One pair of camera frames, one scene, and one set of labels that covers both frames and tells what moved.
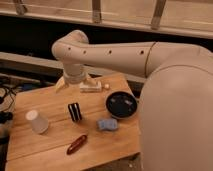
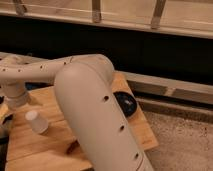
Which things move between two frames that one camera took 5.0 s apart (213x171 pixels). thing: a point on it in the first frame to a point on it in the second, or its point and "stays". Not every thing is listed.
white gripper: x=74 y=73 to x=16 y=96
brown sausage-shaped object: x=76 y=144 stays
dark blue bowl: x=121 y=104 stays
